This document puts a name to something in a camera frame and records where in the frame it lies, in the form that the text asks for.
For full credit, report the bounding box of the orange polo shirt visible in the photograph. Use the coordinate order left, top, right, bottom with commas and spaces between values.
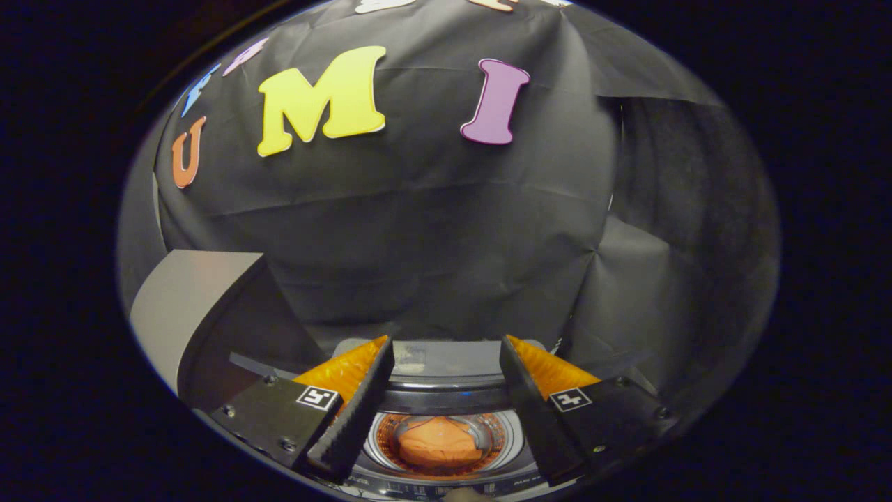
397, 417, 483, 468

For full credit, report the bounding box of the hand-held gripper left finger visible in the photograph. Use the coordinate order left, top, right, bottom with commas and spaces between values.
209, 335, 396, 485

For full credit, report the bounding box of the grey cabinet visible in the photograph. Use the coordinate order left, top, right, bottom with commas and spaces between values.
129, 250, 328, 412

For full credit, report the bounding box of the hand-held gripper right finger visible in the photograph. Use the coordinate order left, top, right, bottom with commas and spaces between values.
499, 335, 680, 487

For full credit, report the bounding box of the grey washing machine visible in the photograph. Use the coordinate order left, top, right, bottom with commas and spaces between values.
230, 338, 656, 501

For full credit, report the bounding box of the dark washing machine lid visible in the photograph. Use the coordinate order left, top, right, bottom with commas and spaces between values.
373, 359, 539, 483

